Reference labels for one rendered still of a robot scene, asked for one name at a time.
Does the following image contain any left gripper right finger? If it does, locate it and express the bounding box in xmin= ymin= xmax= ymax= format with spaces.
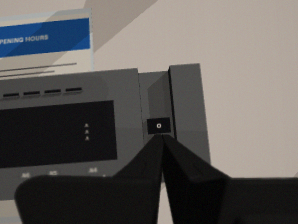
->
xmin=162 ymin=134 xmax=298 ymax=224

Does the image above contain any dark grey laminator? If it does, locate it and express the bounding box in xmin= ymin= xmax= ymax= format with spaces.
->
xmin=0 ymin=63 xmax=211 ymax=201

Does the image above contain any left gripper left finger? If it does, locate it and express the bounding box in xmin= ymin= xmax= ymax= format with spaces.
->
xmin=14 ymin=134 xmax=164 ymax=224

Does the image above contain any white laminated sheet with blue panel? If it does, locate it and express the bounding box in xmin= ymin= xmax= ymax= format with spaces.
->
xmin=0 ymin=8 xmax=94 ymax=223

